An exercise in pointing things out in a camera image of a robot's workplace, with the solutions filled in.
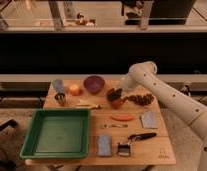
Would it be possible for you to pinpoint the black eraser block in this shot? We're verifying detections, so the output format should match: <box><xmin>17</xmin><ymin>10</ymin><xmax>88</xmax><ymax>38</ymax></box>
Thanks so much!
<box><xmin>108</xmin><ymin>88</ymin><xmax>122</xmax><ymax>101</ymax></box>

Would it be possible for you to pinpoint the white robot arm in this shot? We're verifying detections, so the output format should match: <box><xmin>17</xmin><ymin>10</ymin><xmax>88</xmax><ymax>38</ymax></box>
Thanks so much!
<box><xmin>119</xmin><ymin>61</ymin><xmax>207</xmax><ymax>171</ymax></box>

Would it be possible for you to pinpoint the red bowl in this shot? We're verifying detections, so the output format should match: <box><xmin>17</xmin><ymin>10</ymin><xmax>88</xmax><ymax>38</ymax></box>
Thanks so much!
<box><xmin>106</xmin><ymin>88</ymin><xmax>126</xmax><ymax>109</ymax></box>

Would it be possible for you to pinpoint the purple bowl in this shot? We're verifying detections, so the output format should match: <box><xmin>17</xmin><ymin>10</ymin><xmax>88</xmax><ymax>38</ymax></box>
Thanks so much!
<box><xmin>83</xmin><ymin>75</ymin><xmax>105</xmax><ymax>94</ymax></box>

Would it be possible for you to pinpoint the bunch of dark grapes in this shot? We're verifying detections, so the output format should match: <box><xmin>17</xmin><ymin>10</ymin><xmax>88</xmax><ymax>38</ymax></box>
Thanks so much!
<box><xmin>126</xmin><ymin>94</ymin><xmax>154</xmax><ymax>106</ymax></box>

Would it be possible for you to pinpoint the orange carrot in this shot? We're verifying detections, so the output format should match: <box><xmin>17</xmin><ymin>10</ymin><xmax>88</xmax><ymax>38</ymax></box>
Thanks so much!
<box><xmin>110</xmin><ymin>116</ymin><xmax>134</xmax><ymax>122</ymax></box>

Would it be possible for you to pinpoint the grey-blue cloth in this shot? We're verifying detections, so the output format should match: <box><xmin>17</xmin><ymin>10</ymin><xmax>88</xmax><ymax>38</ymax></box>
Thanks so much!
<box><xmin>140</xmin><ymin>111</ymin><xmax>157</xmax><ymax>129</ymax></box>

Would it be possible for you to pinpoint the wooden table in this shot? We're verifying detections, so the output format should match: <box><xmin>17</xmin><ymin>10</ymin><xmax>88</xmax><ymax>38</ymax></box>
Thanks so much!
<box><xmin>24</xmin><ymin>81</ymin><xmax>176</xmax><ymax>165</ymax></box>

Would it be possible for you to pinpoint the metal fork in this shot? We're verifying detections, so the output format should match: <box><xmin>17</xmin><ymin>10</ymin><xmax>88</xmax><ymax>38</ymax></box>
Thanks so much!
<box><xmin>101</xmin><ymin>124</ymin><xmax>128</xmax><ymax>129</ymax></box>

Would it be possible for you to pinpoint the apple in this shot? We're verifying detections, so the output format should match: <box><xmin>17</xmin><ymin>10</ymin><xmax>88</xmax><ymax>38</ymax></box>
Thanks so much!
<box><xmin>68</xmin><ymin>84</ymin><xmax>80</xmax><ymax>96</ymax></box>

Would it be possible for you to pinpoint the blue sponge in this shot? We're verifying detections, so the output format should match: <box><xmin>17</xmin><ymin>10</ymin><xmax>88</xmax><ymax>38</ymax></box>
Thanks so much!
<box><xmin>98</xmin><ymin>134</ymin><xmax>111</xmax><ymax>157</ymax></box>

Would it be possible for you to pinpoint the blue cup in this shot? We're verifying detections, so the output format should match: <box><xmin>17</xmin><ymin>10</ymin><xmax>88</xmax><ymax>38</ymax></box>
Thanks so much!
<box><xmin>52</xmin><ymin>79</ymin><xmax>64</xmax><ymax>93</ymax></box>

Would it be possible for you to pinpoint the metal cup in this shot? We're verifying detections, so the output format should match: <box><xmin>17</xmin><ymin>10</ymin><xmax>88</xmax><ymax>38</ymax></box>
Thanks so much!
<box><xmin>54</xmin><ymin>93</ymin><xmax>66</xmax><ymax>106</ymax></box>

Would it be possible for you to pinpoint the green plastic tray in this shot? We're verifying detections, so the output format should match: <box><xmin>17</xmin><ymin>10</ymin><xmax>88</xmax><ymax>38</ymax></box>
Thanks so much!
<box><xmin>20</xmin><ymin>109</ymin><xmax>91</xmax><ymax>159</ymax></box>

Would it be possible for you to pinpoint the black handled peeler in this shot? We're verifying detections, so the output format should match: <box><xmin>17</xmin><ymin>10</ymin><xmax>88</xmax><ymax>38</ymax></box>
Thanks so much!
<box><xmin>127</xmin><ymin>133</ymin><xmax>157</xmax><ymax>142</ymax></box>

